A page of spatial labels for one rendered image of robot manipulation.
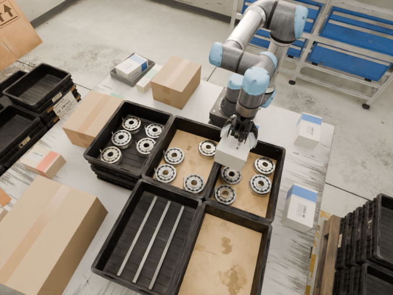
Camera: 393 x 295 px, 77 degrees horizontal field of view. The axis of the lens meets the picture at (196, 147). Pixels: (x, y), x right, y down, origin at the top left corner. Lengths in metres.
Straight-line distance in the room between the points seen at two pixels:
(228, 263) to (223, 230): 0.13
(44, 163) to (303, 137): 1.44
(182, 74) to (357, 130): 2.00
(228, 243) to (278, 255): 0.28
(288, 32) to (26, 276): 1.37
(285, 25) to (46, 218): 1.24
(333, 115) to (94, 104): 2.38
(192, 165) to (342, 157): 1.77
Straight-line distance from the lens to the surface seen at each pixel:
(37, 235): 1.20
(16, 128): 2.34
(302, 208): 1.34
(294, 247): 1.36
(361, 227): 1.91
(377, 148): 3.00
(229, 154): 0.95
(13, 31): 3.75
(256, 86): 0.75
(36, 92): 2.38
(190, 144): 1.33
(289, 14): 1.17
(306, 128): 1.63
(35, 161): 1.54
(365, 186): 2.66
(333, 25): 2.85
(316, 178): 1.57
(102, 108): 1.52
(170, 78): 1.65
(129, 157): 1.32
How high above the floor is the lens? 1.92
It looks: 56 degrees down
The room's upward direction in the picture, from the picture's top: 5 degrees clockwise
